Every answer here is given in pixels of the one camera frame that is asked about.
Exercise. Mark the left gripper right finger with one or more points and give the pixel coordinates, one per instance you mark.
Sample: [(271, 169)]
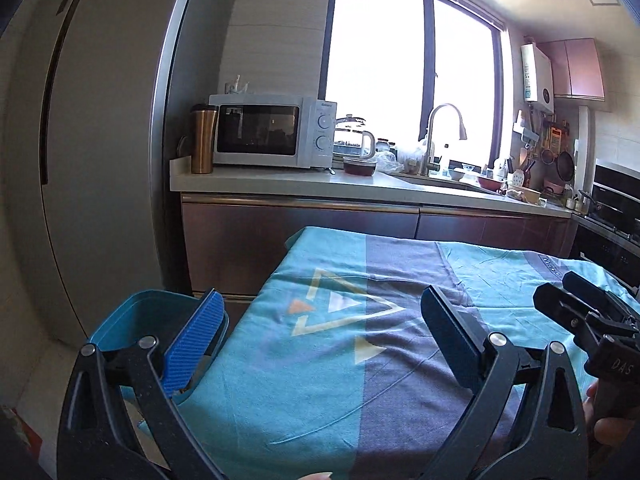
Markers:
[(459, 336)]

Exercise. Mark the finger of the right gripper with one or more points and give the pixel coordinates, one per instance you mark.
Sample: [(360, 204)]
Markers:
[(583, 322), (606, 303)]

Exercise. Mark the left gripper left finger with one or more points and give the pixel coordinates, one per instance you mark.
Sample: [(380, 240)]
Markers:
[(204, 328)]

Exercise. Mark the blue plastic trash bin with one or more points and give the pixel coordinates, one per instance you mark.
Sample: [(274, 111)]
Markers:
[(155, 313)]

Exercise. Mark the chrome kitchen faucet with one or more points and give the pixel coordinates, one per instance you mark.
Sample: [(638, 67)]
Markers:
[(428, 164)]

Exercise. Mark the person's right hand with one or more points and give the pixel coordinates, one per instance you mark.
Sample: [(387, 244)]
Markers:
[(610, 431)]

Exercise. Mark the black built-in oven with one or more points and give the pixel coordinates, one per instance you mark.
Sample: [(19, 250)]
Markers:
[(608, 233)]

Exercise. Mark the dark brown base cabinets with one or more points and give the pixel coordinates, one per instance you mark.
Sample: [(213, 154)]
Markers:
[(234, 243)]

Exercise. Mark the teal grey patterned tablecloth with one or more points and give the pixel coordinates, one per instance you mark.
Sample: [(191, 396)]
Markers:
[(337, 372)]

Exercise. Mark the black frying pan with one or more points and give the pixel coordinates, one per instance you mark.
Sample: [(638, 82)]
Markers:
[(565, 166)]

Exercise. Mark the red bowl by sink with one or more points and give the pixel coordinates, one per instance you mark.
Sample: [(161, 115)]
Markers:
[(489, 184)]

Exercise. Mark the red bag on floor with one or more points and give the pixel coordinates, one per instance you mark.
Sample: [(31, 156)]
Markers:
[(23, 431)]

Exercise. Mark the clear plastic bag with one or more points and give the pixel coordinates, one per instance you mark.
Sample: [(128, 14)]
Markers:
[(400, 161)]

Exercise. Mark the glass electric kettle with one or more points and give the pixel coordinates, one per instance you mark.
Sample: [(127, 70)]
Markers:
[(352, 139)]

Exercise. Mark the white microwave oven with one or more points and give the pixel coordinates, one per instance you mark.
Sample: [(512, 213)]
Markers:
[(273, 131)]

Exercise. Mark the white water heater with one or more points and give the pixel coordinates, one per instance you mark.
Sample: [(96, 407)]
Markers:
[(537, 79)]

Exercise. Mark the copper travel mug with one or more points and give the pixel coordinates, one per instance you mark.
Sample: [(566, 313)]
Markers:
[(203, 121)]

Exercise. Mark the silver refrigerator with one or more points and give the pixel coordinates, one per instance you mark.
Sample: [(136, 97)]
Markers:
[(99, 104)]

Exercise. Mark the pink wall cabinet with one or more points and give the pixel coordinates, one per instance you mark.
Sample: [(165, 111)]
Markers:
[(576, 69)]

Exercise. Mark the black window frame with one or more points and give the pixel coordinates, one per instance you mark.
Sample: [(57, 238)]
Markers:
[(392, 61)]

